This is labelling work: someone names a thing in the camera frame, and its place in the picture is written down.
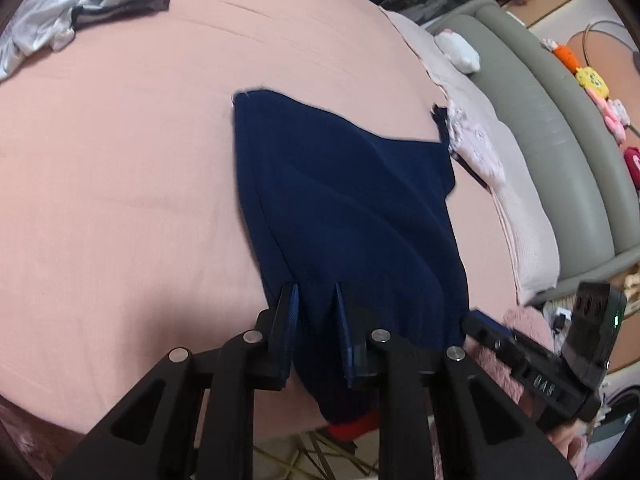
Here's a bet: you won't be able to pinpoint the red slipper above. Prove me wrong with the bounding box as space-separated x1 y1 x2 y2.
325 410 382 442

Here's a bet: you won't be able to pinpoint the white plush toy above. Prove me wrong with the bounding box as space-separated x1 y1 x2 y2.
433 30 482 74

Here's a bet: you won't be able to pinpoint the gold wire rack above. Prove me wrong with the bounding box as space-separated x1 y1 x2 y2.
249 430 382 477

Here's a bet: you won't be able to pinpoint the navy shorts with white stripes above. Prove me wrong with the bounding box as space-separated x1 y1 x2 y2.
232 89 471 423

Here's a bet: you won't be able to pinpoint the yellow plush toy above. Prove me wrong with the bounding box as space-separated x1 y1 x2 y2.
574 65 612 99

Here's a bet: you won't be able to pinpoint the grey padded headboard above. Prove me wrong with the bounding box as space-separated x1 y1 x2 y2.
429 0 640 302

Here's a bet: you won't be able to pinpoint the bed with pink sheet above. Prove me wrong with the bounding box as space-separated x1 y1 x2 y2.
0 0 531 436

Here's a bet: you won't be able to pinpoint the dark red plush toy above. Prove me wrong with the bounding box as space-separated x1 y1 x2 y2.
622 145 640 187

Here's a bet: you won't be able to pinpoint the orange carrot plush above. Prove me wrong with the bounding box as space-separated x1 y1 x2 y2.
542 37 584 72

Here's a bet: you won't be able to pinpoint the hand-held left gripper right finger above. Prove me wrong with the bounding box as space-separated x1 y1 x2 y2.
334 281 576 480

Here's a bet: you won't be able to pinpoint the pink plush toy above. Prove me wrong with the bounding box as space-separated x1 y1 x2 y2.
587 90 633 147

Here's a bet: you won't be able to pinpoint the folded pink printed pajamas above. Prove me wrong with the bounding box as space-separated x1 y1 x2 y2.
432 100 507 187

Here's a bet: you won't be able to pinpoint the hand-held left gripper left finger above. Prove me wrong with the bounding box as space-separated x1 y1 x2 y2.
52 282 301 480

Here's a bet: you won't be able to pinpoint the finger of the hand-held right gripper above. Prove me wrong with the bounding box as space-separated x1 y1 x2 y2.
470 309 512 335
461 314 523 363

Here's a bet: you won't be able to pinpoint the white shirt with navy trim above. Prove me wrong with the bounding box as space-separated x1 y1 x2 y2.
0 0 172 82

